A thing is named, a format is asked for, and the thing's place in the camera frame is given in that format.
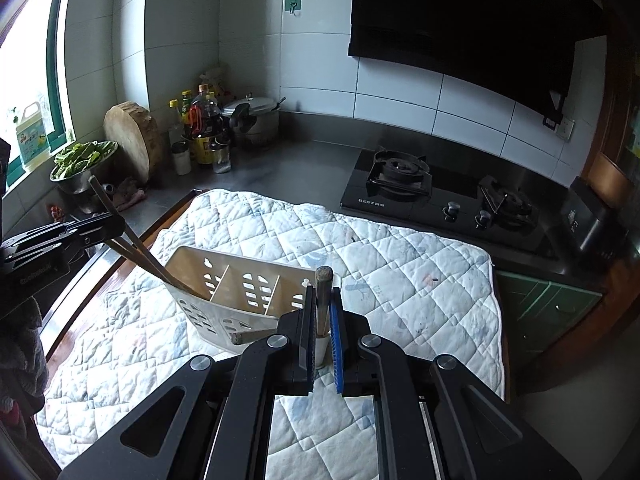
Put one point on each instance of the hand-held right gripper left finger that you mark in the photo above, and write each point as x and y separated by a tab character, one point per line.
306	350

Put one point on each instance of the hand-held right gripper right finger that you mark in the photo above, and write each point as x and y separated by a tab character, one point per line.
339	350

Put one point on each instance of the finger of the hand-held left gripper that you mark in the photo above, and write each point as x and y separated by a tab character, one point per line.
100	237
80	225

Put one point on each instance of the white plastic utensil holder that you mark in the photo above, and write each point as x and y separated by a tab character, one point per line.
250	290

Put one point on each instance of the person's left forearm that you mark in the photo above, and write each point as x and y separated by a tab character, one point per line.
22	355

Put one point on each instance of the crumpled rag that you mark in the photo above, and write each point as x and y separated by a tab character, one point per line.
127	192

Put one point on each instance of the metal bowl of greens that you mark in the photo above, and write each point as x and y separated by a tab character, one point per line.
82	160

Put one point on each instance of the white quilted mat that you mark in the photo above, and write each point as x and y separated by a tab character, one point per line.
410	290

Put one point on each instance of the detergent jug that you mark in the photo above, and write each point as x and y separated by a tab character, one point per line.
31	135

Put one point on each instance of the round wooden cutting board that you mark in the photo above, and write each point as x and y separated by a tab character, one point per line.
130	135

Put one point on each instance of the small white jar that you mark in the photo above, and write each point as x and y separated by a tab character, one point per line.
182	159

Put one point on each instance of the yellow tin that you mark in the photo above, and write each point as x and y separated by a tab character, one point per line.
202	150

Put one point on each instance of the yellow cap oil bottle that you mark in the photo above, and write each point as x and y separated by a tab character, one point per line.
175	122

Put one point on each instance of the small glass jar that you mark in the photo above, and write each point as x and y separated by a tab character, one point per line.
221	157

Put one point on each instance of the green cap bottle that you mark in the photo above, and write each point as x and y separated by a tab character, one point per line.
186	107

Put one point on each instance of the dark soy sauce bottle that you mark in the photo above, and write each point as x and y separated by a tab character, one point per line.
206	112

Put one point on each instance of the green framed window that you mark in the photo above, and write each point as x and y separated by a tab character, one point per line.
30	50

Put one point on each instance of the black gas stove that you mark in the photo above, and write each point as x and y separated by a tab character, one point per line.
450	195

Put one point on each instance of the metal pressure cooker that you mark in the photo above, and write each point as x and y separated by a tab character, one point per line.
257	120

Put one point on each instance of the green cabinet drawers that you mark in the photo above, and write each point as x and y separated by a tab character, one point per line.
545	310

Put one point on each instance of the black countertop appliance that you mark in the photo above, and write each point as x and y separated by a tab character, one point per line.
592	220

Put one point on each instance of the black range hood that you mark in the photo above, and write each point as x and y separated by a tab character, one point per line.
475	25

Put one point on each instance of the wooden cabinet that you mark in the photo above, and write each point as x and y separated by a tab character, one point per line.
617	125

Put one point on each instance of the wall socket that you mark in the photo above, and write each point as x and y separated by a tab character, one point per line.
564	130

